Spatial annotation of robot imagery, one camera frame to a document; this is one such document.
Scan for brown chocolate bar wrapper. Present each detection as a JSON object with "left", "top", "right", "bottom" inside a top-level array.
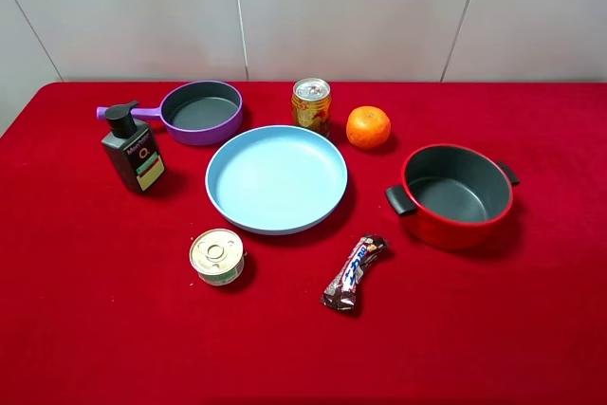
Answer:
[{"left": 321, "top": 234, "right": 388, "bottom": 312}]

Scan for gold drink can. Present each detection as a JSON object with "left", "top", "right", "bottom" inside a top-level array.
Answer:
[{"left": 291, "top": 78, "right": 331, "bottom": 137}]

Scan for small silver tin can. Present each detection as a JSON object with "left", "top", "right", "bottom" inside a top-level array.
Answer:
[{"left": 189, "top": 229, "right": 246, "bottom": 286}]

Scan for light blue plate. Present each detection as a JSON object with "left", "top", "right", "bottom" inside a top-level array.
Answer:
[{"left": 205, "top": 125, "right": 348, "bottom": 235}]

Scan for black pump bottle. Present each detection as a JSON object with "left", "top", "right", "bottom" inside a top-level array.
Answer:
[{"left": 97, "top": 101, "right": 165, "bottom": 193}]

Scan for purple saucepan with handle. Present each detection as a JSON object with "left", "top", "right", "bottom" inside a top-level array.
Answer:
[{"left": 96, "top": 80, "right": 245, "bottom": 147}]

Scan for red pot black handles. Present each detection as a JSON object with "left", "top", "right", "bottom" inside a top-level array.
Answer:
[{"left": 385, "top": 144, "right": 520, "bottom": 250}]

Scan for orange mandarin fruit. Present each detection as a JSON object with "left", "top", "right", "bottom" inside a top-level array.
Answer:
[{"left": 345, "top": 105, "right": 392, "bottom": 150}]

